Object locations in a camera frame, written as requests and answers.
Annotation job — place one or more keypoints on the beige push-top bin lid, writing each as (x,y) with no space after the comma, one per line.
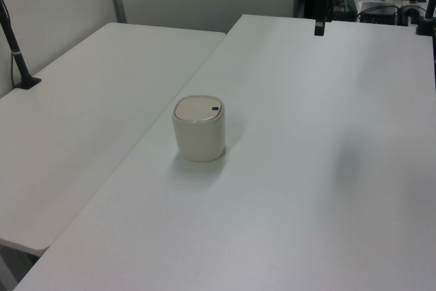
(195,108)

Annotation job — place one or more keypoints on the beige plastic trash bin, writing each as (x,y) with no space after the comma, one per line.
(199,141)

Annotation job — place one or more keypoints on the dark device with green board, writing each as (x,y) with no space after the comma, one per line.
(345,6)

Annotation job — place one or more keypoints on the black electronics box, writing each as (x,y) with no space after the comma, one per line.
(378,11)

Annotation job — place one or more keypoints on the black clamped camera stand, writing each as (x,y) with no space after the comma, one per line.
(427,15)

